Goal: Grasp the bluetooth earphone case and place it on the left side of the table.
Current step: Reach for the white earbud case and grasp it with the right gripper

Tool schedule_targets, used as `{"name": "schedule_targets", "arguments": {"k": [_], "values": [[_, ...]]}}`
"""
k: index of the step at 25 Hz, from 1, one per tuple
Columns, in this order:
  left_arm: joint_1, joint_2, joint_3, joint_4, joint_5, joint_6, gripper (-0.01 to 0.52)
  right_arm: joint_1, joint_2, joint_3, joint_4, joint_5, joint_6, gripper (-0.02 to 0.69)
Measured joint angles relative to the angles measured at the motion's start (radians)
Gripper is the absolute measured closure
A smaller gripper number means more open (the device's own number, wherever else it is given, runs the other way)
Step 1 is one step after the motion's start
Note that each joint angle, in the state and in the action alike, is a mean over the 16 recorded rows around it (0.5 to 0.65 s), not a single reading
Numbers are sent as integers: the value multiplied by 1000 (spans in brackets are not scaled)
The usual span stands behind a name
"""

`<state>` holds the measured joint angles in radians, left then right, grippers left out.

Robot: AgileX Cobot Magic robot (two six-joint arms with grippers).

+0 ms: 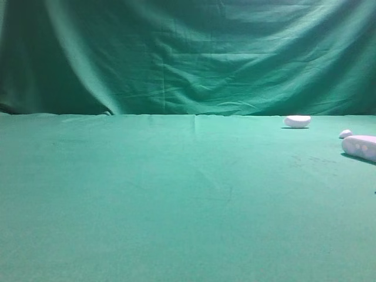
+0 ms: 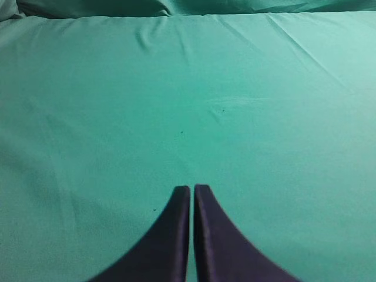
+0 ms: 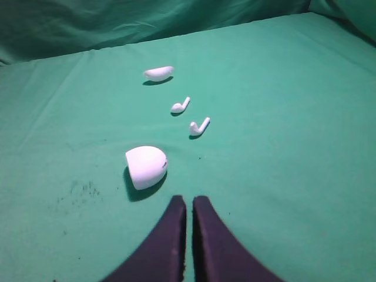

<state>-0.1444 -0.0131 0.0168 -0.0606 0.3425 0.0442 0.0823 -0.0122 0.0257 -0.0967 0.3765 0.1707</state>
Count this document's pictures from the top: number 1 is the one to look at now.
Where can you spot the white earphone case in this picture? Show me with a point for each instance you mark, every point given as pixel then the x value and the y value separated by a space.
pixel 362 146

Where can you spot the white oval case lid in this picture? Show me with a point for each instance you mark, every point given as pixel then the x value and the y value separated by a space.
pixel 297 121

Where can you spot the green backdrop curtain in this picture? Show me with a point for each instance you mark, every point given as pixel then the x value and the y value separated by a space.
pixel 248 58

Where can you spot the green table cloth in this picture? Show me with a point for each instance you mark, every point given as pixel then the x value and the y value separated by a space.
pixel 184 198

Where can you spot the small white earbud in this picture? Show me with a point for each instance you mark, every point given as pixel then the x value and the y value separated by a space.
pixel 345 133

